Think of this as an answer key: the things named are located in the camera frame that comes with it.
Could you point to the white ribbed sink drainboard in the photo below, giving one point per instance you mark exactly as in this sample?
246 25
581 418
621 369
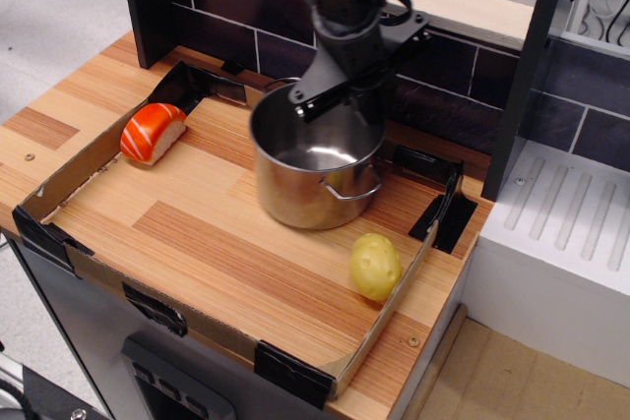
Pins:
567 211

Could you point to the yellow potato toy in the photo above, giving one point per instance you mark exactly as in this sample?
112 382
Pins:
374 266

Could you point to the black control panel with buttons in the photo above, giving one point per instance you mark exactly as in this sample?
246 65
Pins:
168 392

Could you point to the salmon nigiri sushi toy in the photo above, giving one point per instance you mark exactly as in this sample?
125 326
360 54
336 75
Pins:
151 132

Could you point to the dark grey vertical post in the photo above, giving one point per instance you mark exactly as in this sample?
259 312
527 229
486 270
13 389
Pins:
548 21

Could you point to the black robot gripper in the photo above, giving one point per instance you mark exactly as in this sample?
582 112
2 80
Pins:
354 66

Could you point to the stainless steel pot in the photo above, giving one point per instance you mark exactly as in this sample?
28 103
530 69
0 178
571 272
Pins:
313 175

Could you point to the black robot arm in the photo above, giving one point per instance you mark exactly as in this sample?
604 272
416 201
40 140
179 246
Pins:
354 12

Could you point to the cardboard fence with black tape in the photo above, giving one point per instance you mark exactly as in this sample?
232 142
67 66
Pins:
181 257

